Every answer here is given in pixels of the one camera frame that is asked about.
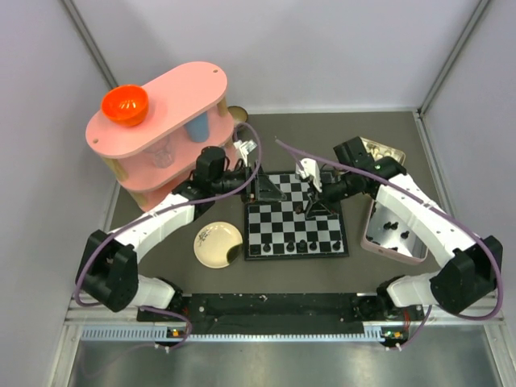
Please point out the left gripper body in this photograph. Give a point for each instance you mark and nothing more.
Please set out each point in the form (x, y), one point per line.
(249, 192)

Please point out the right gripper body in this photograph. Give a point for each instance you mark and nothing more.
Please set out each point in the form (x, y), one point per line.
(337, 188)

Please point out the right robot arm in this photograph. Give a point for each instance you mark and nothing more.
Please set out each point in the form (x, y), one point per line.
(470, 267)

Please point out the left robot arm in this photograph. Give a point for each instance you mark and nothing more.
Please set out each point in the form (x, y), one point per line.
(109, 267)

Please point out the white chess pieces heap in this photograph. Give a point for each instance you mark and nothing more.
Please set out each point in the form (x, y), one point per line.
(378, 152)

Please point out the black chess pieces heap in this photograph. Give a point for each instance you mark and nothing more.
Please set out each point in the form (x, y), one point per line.
(389, 234)

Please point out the black white chessboard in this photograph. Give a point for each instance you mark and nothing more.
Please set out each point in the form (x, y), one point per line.
(277, 223)

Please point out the yellow tin box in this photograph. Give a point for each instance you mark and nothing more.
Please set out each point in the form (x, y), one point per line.
(398, 155)

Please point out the cream plate with flower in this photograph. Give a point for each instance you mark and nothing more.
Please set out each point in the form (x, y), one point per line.
(217, 245)

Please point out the pink tin box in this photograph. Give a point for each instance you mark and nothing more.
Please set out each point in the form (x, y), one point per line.
(418, 250)

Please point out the brown ceramic bowl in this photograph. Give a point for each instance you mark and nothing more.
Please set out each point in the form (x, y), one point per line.
(239, 115)

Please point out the upper blue cup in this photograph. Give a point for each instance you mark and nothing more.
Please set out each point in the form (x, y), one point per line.
(197, 129)

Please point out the clear drinking glass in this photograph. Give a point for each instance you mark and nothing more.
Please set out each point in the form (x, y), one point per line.
(162, 152)

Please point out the pink wooden shelf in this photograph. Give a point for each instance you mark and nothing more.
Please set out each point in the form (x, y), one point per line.
(175, 97)

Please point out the orange bowl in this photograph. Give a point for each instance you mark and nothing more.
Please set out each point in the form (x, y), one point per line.
(126, 105)

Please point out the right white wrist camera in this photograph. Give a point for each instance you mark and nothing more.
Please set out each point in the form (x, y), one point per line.
(307, 170)

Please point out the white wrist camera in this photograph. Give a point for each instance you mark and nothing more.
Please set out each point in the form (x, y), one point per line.
(307, 170)
(243, 149)

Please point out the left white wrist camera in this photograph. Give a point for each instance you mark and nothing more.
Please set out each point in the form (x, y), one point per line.
(243, 149)

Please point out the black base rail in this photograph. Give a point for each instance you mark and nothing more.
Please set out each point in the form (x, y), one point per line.
(289, 313)

